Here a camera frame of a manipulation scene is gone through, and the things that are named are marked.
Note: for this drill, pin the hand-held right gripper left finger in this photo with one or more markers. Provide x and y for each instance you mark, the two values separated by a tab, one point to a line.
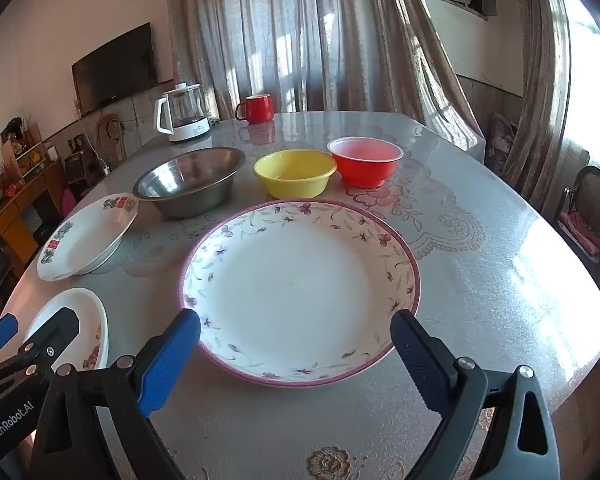
167	362

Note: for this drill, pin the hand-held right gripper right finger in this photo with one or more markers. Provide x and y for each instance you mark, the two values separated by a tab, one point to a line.
420	360

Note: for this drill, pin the white bowl with flower print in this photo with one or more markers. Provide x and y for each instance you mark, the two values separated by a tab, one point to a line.
80	245

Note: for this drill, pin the large floral rimmed plate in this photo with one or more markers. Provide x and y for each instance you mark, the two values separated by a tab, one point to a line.
300	285

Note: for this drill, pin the stainless steel bowl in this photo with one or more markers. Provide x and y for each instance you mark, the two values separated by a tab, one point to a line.
190	180

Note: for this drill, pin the red plastic bowl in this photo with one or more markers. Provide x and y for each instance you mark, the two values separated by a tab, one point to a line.
365	170

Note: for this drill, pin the yellow plastic bowl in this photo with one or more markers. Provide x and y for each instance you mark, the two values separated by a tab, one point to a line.
295	175

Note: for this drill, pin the wooden desk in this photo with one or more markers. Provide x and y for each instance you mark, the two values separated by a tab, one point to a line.
15	210

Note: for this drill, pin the pink bag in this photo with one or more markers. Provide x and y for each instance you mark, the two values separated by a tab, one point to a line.
69	200

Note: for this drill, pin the dark speaker box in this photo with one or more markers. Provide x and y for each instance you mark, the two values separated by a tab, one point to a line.
77	167

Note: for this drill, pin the small wooden shelf unit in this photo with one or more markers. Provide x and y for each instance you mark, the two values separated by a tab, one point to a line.
25	152

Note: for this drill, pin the wooden chair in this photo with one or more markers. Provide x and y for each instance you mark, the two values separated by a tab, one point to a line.
111	137

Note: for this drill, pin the pink chair cushion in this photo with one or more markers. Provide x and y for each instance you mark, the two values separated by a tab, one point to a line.
585	230

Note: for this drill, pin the pile of sacks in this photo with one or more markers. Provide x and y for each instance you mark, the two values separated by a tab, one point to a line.
501	140

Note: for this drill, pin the round-backed dark chair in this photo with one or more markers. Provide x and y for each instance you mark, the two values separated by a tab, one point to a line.
592	185

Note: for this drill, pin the white glass electric kettle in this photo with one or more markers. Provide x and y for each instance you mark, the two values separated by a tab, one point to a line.
182	115

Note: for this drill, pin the red mug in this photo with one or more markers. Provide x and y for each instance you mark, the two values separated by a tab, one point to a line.
257	109

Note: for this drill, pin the narrow sheer side curtain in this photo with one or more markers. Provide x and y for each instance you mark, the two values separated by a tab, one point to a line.
537	85

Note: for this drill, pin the wide sheer window curtain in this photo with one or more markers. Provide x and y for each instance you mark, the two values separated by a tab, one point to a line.
305	35

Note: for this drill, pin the wall-mounted television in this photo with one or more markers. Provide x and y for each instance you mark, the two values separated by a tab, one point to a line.
115	67

